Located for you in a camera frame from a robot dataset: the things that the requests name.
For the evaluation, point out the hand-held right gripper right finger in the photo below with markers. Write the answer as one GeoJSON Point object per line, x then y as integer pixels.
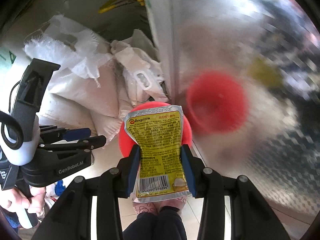
{"type": "Point", "coordinates": [187, 170]}

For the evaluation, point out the pink slipper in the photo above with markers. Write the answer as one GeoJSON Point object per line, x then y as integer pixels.
{"type": "Point", "coordinates": [145, 206]}

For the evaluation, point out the blue plastic scrap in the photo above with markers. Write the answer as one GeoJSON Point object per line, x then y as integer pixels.
{"type": "Point", "coordinates": [59, 187]}

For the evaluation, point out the person's dark trousers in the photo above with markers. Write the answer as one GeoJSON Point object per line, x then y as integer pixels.
{"type": "Point", "coordinates": [155, 225]}

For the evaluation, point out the red bucket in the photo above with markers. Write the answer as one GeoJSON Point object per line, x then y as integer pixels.
{"type": "Point", "coordinates": [124, 140]}

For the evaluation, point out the person's left hand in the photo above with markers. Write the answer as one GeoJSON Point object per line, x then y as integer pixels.
{"type": "Point", "coordinates": [17, 202]}

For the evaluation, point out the yellow tool on floor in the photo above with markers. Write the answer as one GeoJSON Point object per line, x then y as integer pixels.
{"type": "Point", "coordinates": [117, 4]}

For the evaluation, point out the silver cabinet door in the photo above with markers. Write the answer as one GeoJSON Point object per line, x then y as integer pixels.
{"type": "Point", "coordinates": [225, 30]}

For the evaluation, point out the frayed white woven sack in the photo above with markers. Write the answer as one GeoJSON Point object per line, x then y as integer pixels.
{"type": "Point", "coordinates": [62, 42]}

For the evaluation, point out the yellow yeast packet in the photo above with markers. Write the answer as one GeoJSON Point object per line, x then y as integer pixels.
{"type": "Point", "coordinates": [157, 142]}

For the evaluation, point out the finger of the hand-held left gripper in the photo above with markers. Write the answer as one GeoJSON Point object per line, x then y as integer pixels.
{"type": "Point", "coordinates": [75, 133]}
{"type": "Point", "coordinates": [96, 141]}

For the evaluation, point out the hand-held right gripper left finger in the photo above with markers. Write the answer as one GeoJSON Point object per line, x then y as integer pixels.
{"type": "Point", "coordinates": [133, 170]}

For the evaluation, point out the white and green printed bag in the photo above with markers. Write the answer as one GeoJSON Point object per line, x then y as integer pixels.
{"type": "Point", "coordinates": [7, 65]}

